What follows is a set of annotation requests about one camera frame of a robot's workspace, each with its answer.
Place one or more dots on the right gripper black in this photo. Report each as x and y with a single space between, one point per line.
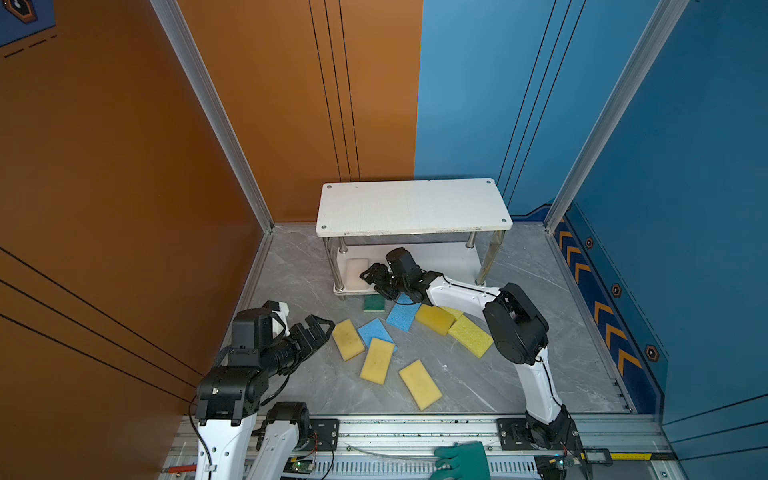
377 272

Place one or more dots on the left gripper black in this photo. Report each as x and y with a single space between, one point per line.
319 337

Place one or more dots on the yellow foam sponge front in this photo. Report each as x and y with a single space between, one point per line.
420 384

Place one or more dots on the yellow foam sponge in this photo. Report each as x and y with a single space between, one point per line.
420 384
347 340
377 361

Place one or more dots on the pale pink foam sponge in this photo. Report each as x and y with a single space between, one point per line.
354 268

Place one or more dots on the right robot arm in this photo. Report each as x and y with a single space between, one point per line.
518 329

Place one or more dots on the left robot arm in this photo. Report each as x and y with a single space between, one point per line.
241 428

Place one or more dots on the white two-tier shelf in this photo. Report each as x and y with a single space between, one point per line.
368 219

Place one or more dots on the green scouring sponge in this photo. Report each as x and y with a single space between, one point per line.
374 304

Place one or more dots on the blue sponge upper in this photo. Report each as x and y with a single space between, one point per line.
403 312

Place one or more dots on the blue sponge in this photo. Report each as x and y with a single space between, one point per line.
374 329
403 312

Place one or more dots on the yellow foam sponge left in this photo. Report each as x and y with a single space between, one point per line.
347 340

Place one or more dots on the blue sponge lower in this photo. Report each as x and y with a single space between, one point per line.
374 329

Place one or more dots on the thick yellow sponge centre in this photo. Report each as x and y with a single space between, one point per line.
435 318

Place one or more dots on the yellow foam sponge middle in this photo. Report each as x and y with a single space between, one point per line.
377 361

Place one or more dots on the yellow-green sponge upper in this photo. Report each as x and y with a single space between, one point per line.
455 313

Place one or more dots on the yellow-green sponge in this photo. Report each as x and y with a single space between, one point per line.
471 336
455 313

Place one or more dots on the yellow-green sponge lower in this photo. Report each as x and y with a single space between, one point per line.
471 336

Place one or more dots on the small circuit board left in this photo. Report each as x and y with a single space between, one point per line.
300 465

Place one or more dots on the small circuit board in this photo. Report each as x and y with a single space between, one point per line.
300 465
555 467

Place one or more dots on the green rubber glove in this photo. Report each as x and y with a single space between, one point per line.
467 461

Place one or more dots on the small circuit board right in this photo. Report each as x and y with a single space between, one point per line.
555 467

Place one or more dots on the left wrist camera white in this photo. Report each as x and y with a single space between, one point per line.
278 312

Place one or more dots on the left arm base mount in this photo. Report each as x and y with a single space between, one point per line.
320 435

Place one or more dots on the red handled tool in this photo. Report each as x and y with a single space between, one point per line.
179 469

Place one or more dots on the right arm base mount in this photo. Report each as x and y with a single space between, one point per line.
516 433

